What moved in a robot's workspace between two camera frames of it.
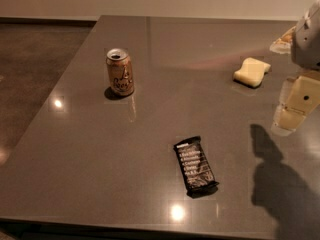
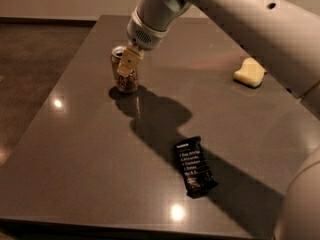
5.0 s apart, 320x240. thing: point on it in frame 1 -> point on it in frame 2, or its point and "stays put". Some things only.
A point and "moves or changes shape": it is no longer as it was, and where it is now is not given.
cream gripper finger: [300, 96] -> [130, 58]
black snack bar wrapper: [197, 175] stays put
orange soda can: [120, 72] moves or changes shape
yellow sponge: [252, 72] stays put
